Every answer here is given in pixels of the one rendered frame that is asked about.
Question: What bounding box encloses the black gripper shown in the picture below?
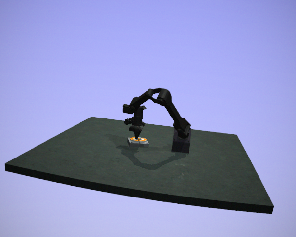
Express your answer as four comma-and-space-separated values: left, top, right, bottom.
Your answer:
129, 116, 145, 140

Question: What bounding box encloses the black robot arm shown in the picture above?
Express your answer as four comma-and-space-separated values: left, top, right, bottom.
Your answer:
123, 88, 191, 140

